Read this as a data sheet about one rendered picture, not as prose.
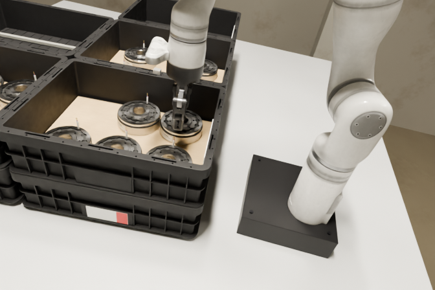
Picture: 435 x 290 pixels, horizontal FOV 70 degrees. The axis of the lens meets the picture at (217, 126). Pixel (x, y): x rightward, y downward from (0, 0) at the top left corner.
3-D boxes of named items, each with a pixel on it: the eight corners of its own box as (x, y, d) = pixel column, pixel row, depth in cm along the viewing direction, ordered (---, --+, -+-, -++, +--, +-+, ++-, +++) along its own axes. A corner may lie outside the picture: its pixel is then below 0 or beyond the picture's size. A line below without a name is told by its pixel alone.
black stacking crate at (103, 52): (229, 73, 110) (235, 43, 103) (219, 123, 86) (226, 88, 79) (118, 52, 110) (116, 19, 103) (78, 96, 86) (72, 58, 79)
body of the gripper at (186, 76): (203, 69, 59) (197, 109, 65) (205, 50, 66) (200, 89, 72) (164, 63, 59) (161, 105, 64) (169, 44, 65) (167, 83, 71)
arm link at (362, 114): (409, 107, 50) (362, 179, 60) (382, 77, 57) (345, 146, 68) (354, 100, 49) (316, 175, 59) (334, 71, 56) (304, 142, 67)
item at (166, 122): (203, 113, 81) (203, 111, 81) (200, 138, 73) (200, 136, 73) (164, 108, 80) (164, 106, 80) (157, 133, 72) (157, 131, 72)
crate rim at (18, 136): (225, 94, 80) (226, 87, 79) (208, 181, 56) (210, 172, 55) (72, 65, 80) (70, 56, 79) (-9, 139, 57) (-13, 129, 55)
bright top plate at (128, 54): (158, 50, 105) (158, 48, 105) (154, 65, 97) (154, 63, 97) (128, 46, 104) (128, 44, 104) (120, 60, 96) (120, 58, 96)
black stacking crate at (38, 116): (219, 124, 86) (225, 89, 79) (201, 213, 62) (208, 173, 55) (77, 96, 86) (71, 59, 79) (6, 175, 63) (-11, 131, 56)
